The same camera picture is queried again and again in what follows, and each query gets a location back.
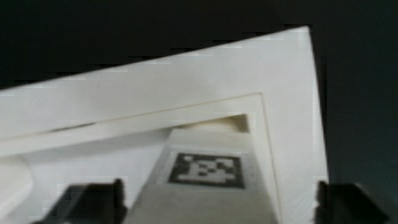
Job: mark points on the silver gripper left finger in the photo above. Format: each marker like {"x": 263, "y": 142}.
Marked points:
{"x": 88, "y": 205}

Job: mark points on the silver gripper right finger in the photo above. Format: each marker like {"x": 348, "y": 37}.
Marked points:
{"x": 351, "y": 205}

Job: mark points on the white leg with tag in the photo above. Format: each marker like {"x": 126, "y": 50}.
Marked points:
{"x": 204, "y": 187}

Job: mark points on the white square tabletop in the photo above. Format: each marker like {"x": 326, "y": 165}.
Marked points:
{"x": 247, "y": 78}

